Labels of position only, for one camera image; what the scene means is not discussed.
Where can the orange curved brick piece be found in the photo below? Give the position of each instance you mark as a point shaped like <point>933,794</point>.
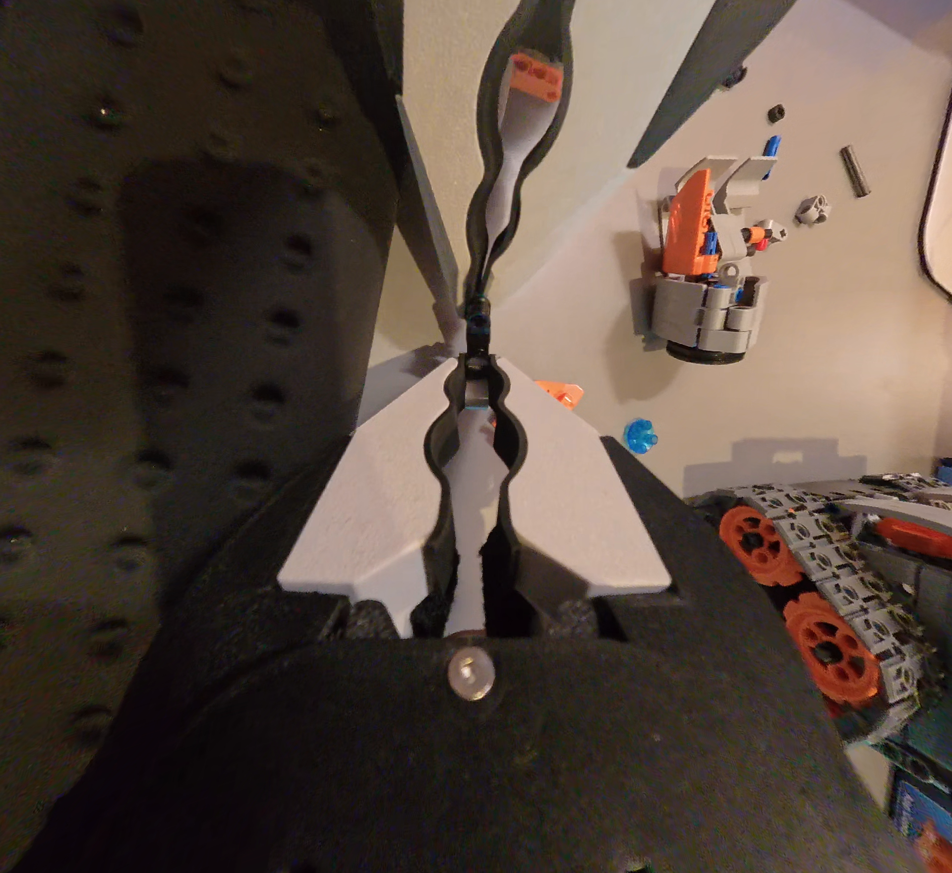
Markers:
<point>558,393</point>

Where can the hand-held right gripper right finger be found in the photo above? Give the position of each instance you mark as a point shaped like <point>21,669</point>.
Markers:
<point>587,516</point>

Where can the small grey orange brick assembly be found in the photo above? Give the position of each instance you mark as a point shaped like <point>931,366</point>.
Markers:
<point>699,308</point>

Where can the white book stand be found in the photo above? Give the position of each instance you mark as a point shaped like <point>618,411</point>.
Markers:
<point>943,218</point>

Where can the black axle rod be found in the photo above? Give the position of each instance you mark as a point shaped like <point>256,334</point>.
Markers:
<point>855,172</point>

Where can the blue robot kit box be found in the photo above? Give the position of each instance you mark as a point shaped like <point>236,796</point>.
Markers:
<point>915,813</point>

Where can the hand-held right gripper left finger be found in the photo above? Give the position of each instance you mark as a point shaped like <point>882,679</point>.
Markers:
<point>364,516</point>

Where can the blue transparent round stud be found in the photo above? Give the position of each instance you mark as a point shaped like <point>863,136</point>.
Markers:
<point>639,436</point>

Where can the pale grey brick connector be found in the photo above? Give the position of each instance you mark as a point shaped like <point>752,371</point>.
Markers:
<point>812,209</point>

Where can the grey orange tracked toy robot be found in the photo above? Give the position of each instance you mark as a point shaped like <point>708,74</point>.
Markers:
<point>818,568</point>

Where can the black perforated board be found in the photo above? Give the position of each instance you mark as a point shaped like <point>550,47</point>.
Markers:
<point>111,293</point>

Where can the black round brick piece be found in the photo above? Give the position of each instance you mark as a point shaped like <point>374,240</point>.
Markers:
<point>736,76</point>

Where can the black brick connector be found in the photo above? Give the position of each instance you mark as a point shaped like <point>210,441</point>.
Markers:
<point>476,367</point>

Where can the orange short beam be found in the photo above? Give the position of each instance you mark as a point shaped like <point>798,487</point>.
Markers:
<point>532,77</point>

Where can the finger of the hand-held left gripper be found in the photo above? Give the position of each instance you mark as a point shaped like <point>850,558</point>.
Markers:
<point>446,33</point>
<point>654,10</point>

